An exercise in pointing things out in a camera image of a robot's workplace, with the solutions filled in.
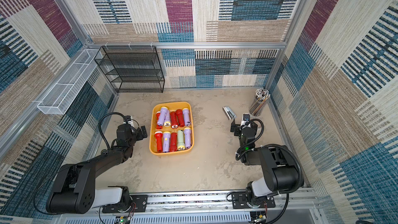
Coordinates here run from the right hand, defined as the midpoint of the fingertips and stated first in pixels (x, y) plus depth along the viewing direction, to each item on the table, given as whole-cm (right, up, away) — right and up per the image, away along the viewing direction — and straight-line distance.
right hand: (244, 121), depth 92 cm
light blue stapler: (-7, +5, +13) cm, 16 cm away
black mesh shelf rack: (-74, +35, +19) cm, 84 cm away
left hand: (-63, -3, 0) cm, 63 cm away
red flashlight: (-50, -8, 0) cm, 51 cm away
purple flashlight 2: (-35, +5, +10) cm, 37 cm away
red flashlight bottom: (-41, -12, -1) cm, 43 cm away
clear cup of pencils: (+10, +15, 0) cm, 18 cm away
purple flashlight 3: (-45, -11, -2) cm, 47 cm away
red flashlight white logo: (-53, +2, +8) cm, 54 cm away
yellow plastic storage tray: (-44, -5, +5) cm, 44 cm away
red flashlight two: (-42, -2, +7) cm, 43 cm away
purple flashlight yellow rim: (-33, -9, 0) cm, 35 cm away
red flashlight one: (-40, +4, +10) cm, 41 cm away
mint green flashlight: (-37, -13, -3) cm, 39 cm away
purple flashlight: (-47, -2, +7) cm, 47 cm away
